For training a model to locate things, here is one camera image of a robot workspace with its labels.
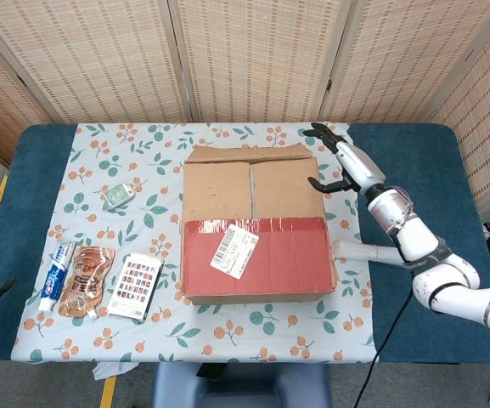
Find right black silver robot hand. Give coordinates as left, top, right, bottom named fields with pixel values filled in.
left=302, top=122, right=386, bottom=196

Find white patterned card pack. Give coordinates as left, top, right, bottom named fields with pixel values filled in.
left=106, top=252, right=165, bottom=320

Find bamboo folding screen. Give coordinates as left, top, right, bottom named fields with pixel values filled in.
left=0, top=0, right=490, bottom=201

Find small green card pack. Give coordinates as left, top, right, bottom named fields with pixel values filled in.
left=102, top=183, right=136, bottom=210

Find white blue toothpaste tube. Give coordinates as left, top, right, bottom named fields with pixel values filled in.
left=38, top=241, right=78, bottom=312

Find large cardboard box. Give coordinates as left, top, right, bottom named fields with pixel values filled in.
left=179, top=143, right=340, bottom=306

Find black cable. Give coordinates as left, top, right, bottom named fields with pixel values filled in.
left=354, top=280, right=418, bottom=408

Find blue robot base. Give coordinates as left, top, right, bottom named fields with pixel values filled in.
left=149, top=362, right=333, bottom=408

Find bundle of clear straws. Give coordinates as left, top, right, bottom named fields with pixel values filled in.
left=332, top=240, right=403, bottom=264

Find brown foil snack pouch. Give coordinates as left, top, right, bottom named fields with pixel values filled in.
left=57, top=245, right=116, bottom=320

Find floral print tablecloth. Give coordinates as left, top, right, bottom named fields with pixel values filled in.
left=10, top=122, right=380, bottom=365

